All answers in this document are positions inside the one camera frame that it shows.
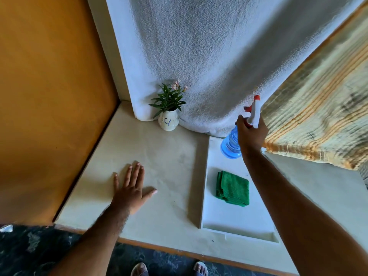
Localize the person's left forearm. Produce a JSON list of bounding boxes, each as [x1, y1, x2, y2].
[[48, 203, 130, 276]]

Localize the person's right foot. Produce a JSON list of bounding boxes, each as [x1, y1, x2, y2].
[[192, 261, 209, 276]]

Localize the striped yellow curtain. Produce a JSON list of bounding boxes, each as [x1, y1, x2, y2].
[[260, 2, 368, 171]]

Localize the person's left foot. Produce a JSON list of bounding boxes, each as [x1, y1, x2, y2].
[[131, 262, 149, 276]]

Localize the person's foot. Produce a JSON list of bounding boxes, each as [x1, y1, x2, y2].
[[192, 261, 209, 276], [131, 262, 149, 276]]

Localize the white terry towel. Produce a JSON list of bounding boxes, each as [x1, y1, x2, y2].
[[105, 0, 366, 138]]

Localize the person's right forearm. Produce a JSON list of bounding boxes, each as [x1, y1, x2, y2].
[[241, 146, 368, 276]]

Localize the white rectangular tray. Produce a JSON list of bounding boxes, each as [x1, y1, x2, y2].
[[200, 136, 279, 244]]

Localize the green artificial plant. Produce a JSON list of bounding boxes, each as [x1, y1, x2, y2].
[[149, 80, 189, 119]]

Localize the folded green microfibre cloth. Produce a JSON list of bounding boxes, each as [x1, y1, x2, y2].
[[216, 171, 250, 207]]

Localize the blue spray bottle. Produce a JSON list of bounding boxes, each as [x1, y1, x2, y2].
[[220, 95, 261, 159]]

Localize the person's left hand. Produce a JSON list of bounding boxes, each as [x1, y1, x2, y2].
[[111, 162, 158, 216]]

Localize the white ceramic vase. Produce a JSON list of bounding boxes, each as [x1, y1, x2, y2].
[[158, 110, 180, 132]]

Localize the person's right hand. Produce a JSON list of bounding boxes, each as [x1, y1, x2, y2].
[[235, 106, 269, 154]]

